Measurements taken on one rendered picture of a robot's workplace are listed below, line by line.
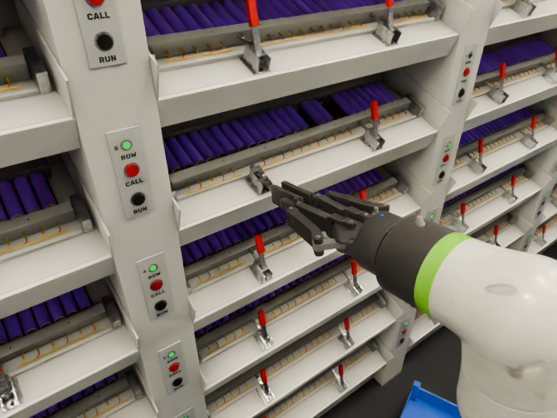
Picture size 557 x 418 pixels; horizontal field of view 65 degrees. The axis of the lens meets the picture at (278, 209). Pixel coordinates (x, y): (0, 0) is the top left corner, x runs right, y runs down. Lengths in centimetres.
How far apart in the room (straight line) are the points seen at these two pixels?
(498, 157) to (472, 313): 99
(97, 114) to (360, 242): 33
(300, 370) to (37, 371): 64
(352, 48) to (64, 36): 44
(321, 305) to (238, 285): 29
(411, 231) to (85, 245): 42
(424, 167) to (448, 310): 64
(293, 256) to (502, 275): 53
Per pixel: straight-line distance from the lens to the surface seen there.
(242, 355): 96
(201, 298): 80
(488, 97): 121
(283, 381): 116
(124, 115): 55
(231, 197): 70
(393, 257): 47
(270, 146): 76
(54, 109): 55
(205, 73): 61
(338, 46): 75
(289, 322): 101
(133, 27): 53
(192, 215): 67
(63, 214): 65
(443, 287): 44
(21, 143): 54
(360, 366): 145
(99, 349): 77
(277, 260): 86
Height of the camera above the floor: 129
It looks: 34 degrees down
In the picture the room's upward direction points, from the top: straight up
